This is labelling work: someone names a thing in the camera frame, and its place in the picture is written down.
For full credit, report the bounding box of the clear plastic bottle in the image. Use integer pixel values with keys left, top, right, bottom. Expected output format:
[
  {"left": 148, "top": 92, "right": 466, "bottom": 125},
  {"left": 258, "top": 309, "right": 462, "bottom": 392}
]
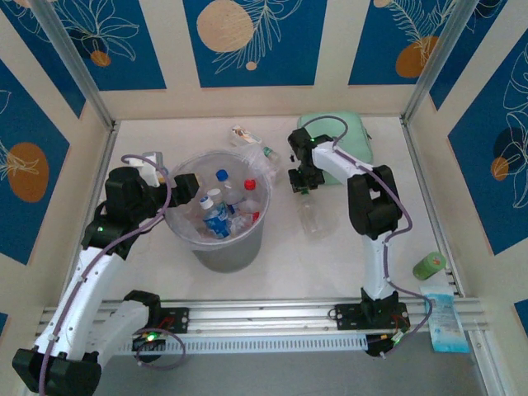
[{"left": 295, "top": 190, "right": 328, "bottom": 237}]

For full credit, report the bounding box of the clear bottle blue cap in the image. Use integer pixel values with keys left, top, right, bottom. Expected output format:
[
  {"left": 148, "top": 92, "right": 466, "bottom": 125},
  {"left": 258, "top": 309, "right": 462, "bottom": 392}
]
[{"left": 214, "top": 167, "right": 238, "bottom": 203}]

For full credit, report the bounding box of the blue label white cap bottle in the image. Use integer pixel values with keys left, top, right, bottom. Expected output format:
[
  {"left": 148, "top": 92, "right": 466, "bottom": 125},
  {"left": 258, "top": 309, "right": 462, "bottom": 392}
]
[{"left": 199, "top": 195, "right": 233, "bottom": 241}]

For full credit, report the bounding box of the grey waste bin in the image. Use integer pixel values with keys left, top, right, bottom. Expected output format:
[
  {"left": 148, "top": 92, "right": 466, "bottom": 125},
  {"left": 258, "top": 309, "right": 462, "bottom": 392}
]
[{"left": 166, "top": 148, "right": 274, "bottom": 274}]

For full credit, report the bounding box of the clear plastic bin liner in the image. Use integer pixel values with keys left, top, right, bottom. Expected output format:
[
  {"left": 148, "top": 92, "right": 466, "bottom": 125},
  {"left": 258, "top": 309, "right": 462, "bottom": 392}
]
[{"left": 166, "top": 142, "right": 285, "bottom": 248}]

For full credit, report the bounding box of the small green label bottle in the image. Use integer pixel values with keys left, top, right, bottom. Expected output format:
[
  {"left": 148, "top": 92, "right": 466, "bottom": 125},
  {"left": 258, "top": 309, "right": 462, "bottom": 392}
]
[{"left": 261, "top": 145, "right": 283, "bottom": 165}]

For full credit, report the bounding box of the mint green zip pouch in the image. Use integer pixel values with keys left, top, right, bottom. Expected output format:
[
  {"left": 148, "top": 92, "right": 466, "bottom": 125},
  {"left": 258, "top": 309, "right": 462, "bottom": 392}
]
[{"left": 296, "top": 113, "right": 375, "bottom": 187}]

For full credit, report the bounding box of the small black mounting plate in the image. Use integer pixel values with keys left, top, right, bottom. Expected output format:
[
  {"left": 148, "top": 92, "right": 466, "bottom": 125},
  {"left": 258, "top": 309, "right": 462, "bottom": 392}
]
[{"left": 158, "top": 307, "right": 191, "bottom": 333}]

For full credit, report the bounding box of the long black mounting plate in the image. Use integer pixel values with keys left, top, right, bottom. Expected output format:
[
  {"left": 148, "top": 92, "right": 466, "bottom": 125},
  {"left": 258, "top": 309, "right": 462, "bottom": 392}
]
[{"left": 334, "top": 303, "right": 410, "bottom": 331}]

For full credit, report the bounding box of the control board green light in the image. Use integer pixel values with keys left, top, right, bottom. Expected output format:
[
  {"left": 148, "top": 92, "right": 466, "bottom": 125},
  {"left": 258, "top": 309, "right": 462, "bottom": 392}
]
[
  {"left": 130, "top": 328, "right": 167, "bottom": 352},
  {"left": 365, "top": 332, "right": 403, "bottom": 359}
]

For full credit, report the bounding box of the green can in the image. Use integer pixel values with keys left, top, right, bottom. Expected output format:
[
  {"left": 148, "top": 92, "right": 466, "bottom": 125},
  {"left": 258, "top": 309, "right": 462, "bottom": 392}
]
[{"left": 412, "top": 251, "right": 448, "bottom": 282}]

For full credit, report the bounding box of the blue white packet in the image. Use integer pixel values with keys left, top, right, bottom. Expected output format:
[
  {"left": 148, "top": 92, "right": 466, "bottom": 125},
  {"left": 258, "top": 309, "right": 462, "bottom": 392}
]
[{"left": 419, "top": 291, "right": 471, "bottom": 354}]

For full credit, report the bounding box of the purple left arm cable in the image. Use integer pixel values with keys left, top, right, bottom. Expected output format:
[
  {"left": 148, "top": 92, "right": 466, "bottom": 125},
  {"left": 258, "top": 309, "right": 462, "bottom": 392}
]
[{"left": 39, "top": 153, "right": 172, "bottom": 393}]

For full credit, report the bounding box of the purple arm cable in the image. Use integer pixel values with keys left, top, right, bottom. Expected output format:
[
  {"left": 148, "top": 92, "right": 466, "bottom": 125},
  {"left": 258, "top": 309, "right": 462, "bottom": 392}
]
[
  {"left": 304, "top": 115, "right": 434, "bottom": 360},
  {"left": 39, "top": 153, "right": 172, "bottom": 393}
]

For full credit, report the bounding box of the aluminium side rail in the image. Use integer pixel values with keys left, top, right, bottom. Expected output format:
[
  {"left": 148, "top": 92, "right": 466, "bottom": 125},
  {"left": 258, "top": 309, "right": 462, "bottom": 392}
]
[
  {"left": 402, "top": 118, "right": 461, "bottom": 299},
  {"left": 68, "top": 121, "right": 120, "bottom": 298}
]

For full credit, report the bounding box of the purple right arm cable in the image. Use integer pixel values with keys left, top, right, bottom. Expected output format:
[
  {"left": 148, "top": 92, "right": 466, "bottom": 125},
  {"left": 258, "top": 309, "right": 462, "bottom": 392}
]
[{"left": 304, "top": 115, "right": 434, "bottom": 360}]

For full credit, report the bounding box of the aluminium frame post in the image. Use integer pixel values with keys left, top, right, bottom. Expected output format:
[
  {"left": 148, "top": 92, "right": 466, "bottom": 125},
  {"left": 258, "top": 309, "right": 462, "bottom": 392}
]
[
  {"left": 400, "top": 0, "right": 483, "bottom": 123},
  {"left": 29, "top": 0, "right": 119, "bottom": 131}
]

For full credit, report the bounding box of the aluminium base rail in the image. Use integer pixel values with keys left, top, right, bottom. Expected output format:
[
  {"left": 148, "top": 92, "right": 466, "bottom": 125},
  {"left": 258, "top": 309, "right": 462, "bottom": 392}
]
[{"left": 39, "top": 297, "right": 488, "bottom": 333}]

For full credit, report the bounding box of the grey slotted cable duct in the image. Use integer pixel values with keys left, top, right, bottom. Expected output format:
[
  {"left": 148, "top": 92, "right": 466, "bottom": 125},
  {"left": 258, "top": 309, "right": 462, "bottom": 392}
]
[{"left": 115, "top": 332, "right": 369, "bottom": 356}]

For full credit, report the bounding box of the purple cable loop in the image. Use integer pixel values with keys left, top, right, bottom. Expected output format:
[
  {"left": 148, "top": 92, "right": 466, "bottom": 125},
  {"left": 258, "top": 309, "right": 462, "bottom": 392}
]
[{"left": 135, "top": 329, "right": 186, "bottom": 370}]

